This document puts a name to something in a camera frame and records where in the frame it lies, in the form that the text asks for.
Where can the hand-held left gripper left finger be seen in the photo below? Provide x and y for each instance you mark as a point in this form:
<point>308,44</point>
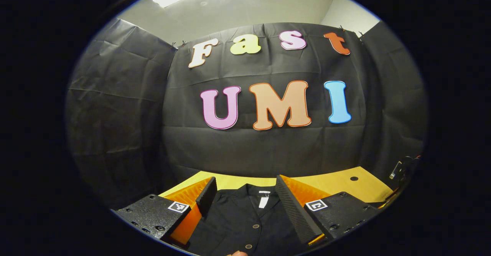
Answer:
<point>206,196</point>

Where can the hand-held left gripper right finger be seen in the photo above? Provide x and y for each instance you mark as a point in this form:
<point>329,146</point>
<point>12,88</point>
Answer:
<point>295,213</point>

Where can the black button shirt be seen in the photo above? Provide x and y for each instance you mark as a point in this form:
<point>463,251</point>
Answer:
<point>238,217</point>

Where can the black backdrop cloth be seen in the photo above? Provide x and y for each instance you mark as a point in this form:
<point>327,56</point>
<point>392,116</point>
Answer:
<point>268,148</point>

